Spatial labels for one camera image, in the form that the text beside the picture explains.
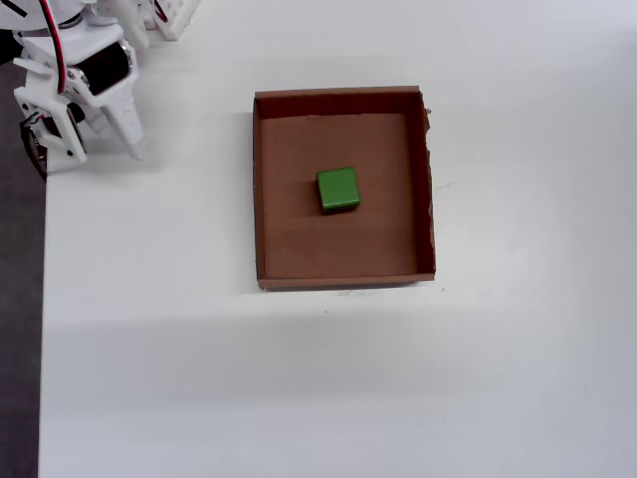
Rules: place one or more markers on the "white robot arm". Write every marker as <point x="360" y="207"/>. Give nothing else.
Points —
<point x="74" y="7"/>

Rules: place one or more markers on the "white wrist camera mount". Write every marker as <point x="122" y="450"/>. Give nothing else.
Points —
<point x="60" y="129"/>

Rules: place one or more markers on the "brown cardboard box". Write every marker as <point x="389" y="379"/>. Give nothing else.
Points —
<point x="343" y="249"/>

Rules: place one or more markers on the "green cube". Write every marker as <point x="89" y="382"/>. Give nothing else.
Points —
<point x="338" y="189"/>

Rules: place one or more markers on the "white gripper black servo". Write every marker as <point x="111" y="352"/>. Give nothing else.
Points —
<point x="106" y="68"/>

